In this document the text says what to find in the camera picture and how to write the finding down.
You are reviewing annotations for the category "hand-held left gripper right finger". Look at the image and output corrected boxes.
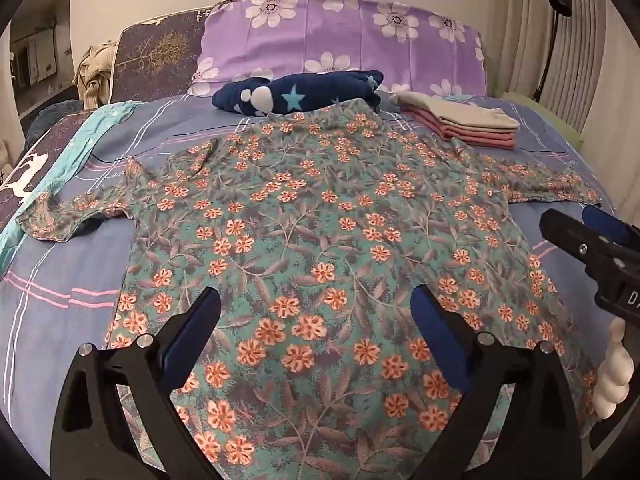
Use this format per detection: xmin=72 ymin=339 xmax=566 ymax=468
xmin=409 ymin=284 xmax=586 ymax=480

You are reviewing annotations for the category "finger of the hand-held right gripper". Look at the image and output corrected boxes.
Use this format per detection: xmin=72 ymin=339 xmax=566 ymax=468
xmin=581 ymin=203 xmax=640 ymax=252
xmin=540 ymin=207 xmax=628 ymax=267

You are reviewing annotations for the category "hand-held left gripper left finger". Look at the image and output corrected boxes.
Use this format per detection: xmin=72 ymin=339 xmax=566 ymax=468
xmin=50 ymin=287 xmax=223 ymax=480

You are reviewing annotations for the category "teal floral shirt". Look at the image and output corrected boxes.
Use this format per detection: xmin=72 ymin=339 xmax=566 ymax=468
xmin=17 ymin=97 xmax=603 ymax=480

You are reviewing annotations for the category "person's right hand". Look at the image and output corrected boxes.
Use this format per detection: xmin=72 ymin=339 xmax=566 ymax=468
xmin=592 ymin=320 xmax=629 ymax=419

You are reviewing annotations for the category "green pillow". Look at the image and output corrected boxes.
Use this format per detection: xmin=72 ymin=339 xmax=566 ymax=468
xmin=500 ymin=91 xmax=586 ymax=148

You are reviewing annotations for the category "pink folded garment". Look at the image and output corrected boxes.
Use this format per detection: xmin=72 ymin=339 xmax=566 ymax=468
xmin=407 ymin=107 xmax=518 ymax=150

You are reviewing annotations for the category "white pleated curtain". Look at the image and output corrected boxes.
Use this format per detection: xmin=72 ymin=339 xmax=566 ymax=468
xmin=487 ymin=0 xmax=640 ymax=221

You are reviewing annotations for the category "blue plaid bed sheet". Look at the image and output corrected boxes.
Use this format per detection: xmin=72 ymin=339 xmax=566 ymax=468
xmin=0 ymin=92 xmax=621 ymax=461

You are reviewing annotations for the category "beige folded garment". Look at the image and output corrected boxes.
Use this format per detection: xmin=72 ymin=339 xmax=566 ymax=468
xmin=397 ymin=91 xmax=521 ymax=131

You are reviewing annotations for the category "black floor lamp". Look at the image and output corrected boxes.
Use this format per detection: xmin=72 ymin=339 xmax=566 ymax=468
xmin=532 ymin=0 xmax=576 ymax=103

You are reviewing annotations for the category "dark deer-print quilt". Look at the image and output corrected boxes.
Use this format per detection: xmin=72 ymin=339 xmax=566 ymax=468
xmin=0 ymin=105 xmax=96 ymax=233

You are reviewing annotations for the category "navy star-print blanket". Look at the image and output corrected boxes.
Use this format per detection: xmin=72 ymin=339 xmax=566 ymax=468
xmin=211 ymin=69 xmax=386 ymax=117

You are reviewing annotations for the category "beige knitted garment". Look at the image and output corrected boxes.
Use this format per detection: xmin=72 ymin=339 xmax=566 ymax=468
xmin=72 ymin=42 xmax=118 ymax=111

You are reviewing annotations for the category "dark tree-print pillow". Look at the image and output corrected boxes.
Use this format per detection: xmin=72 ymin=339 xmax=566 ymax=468
xmin=107 ymin=15 xmax=213 ymax=103

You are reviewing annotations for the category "purple flowered pillow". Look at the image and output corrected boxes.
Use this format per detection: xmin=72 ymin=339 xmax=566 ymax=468
xmin=187 ymin=0 xmax=488 ymax=98

